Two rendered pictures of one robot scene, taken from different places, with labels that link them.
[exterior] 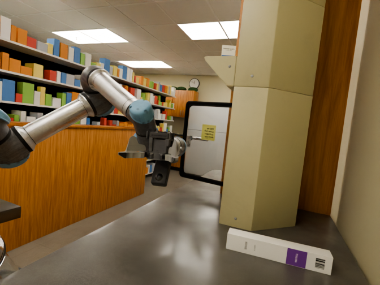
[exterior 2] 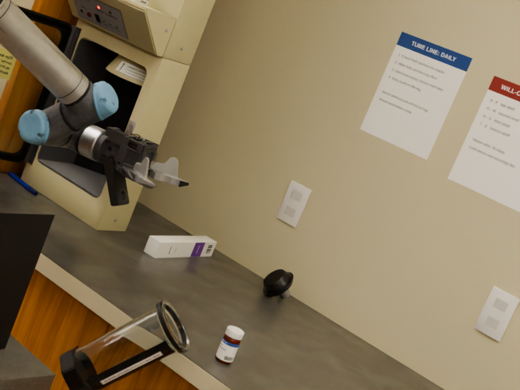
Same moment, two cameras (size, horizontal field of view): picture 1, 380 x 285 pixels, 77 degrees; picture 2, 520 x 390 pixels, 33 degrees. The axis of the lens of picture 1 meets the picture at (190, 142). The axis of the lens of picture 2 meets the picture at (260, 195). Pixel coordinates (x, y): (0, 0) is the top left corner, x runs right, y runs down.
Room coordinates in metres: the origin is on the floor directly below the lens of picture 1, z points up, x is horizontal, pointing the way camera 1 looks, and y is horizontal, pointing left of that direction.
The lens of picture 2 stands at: (0.06, 1.95, 1.58)
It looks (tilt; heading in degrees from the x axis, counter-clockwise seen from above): 10 degrees down; 281
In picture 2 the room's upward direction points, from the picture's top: 23 degrees clockwise
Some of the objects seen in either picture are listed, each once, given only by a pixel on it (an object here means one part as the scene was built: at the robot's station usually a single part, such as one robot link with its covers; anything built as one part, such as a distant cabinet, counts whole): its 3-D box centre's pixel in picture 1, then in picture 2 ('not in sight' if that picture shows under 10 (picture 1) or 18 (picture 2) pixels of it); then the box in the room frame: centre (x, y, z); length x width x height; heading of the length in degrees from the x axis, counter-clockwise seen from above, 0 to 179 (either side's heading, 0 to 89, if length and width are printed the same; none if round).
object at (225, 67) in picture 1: (228, 80); (110, 12); (0.98, -0.13, 1.46); 0.32 x 0.12 x 0.10; 159
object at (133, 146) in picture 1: (132, 146); (144, 170); (0.66, 0.16, 1.19); 0.09 x 0.03 x 0.06; 134
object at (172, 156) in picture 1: (173, 150); (171, 169); (0.63, 0.04, 1.20); 0.09 x 0.03 x 0.06; 26
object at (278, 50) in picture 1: (272, 117); (139, 76); (0.92, -0.30, 1.32); 0.32 x 0.25 x 0.77; 159
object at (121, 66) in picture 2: not in sight; (141, 70); (0.91, -0.27, 1.34); 0.18 x 0.18 x 0.05
